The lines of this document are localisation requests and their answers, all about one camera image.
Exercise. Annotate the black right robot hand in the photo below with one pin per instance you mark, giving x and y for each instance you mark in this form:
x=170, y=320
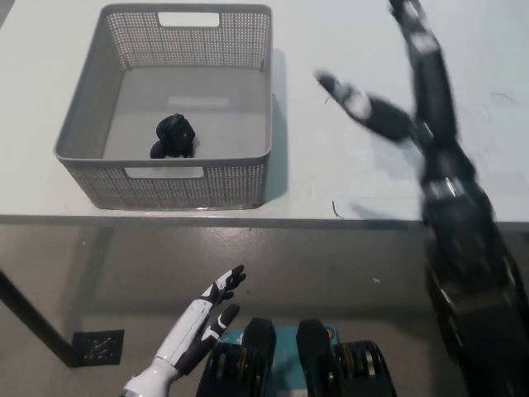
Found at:
x=434, y=103

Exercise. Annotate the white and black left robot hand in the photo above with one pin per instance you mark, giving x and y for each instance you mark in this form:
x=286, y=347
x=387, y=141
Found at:
x=194, y=335

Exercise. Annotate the black floor plate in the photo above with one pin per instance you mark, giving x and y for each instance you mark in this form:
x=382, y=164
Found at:
x=99, y=347

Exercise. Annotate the grey perforated plastic basket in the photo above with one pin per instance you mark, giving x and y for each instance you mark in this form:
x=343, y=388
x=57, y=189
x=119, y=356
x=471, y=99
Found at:
x=231, y=186

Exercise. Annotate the black table leg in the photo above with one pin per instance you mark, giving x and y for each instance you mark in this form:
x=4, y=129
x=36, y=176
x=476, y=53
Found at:
x=37, y=318

